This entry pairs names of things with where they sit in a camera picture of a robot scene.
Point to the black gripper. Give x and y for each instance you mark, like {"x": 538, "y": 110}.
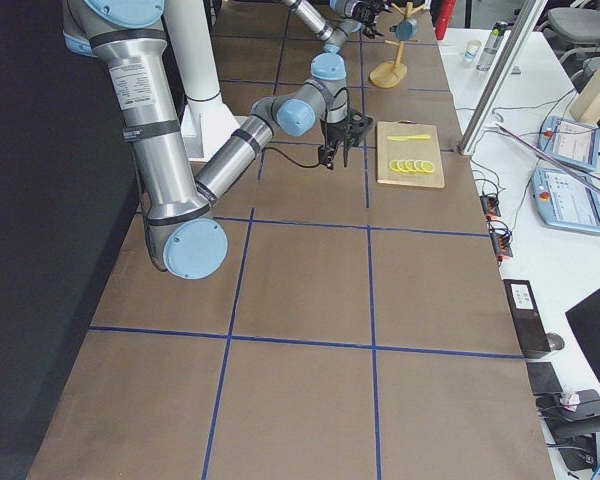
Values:
{"x": 361, "y": 10}
{"x": 336, "y": 133}

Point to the blue mug yellow inside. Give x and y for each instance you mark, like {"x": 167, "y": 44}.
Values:
{"x": 405, "y": 30}

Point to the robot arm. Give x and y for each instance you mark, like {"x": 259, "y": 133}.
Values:
{"x": 160, "y": 60}
{"x": 354, "y": 16}

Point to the wooden cup storage rack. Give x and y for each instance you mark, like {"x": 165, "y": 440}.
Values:
{"x": 391, "y": 73}

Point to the paper cup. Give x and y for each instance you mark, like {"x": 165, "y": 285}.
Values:
{"x": 471, "y": 50}

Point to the bamboo cutting board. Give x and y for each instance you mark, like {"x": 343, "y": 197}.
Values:
{"x": 387, "y": 151}

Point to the red object at edge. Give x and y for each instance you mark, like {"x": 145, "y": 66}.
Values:
{"x": 445, "y": 13}

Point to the yellow plastic knife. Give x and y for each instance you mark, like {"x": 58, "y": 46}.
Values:
{"x": 404, "y": 138}

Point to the plastic water bottle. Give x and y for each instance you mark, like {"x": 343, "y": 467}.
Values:
{"x": 492, "y": 45}

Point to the teach pendant near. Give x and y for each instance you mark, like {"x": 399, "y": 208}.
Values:
{"x": 564, "y": 203}

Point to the teach pendant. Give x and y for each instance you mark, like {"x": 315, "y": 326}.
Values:
{"x": 564, "y": 203}
{"x": 572, "y": 143}

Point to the teach pendant far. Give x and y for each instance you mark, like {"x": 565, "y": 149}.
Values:
{"x": 572, "y": 143}

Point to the black power adapter box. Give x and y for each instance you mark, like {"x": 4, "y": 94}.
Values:
{"x": 526, "y": 319}

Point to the black computer mouse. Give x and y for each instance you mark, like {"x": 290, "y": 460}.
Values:
{"x": 555, "y": 342}

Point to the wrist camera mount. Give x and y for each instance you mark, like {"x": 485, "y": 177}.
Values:
{"x": 358, "y": 127}

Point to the aluminium frame post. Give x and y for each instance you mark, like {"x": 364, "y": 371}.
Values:
{"x": 524, "y": 25}

